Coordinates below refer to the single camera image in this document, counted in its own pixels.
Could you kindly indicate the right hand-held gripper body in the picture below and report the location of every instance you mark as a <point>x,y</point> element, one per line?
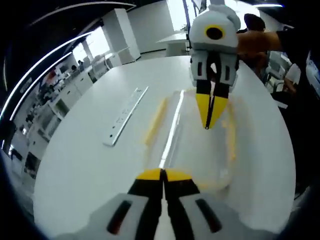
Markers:
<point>200,37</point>

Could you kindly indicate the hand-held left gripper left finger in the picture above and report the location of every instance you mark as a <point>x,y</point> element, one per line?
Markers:
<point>140,200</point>

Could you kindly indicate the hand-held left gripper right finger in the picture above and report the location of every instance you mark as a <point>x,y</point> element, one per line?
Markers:
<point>187,205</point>

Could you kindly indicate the clear plastic bag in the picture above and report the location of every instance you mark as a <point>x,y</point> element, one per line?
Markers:
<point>195,155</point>

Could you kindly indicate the transparent plastic bag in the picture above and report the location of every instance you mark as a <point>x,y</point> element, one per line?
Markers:
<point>153,125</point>

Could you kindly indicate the white background table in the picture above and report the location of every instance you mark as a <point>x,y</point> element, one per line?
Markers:
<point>175,41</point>

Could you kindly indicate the grey office chair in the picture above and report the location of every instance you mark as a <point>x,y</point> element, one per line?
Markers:
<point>277,87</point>

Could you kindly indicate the white power strip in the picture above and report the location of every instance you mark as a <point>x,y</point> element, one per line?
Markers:
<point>125,117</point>

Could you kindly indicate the person's dark clothing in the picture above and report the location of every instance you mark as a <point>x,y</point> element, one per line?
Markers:
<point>310,125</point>

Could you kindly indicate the long curved ceiling light strip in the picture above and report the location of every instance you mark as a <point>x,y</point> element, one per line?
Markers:
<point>37,75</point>

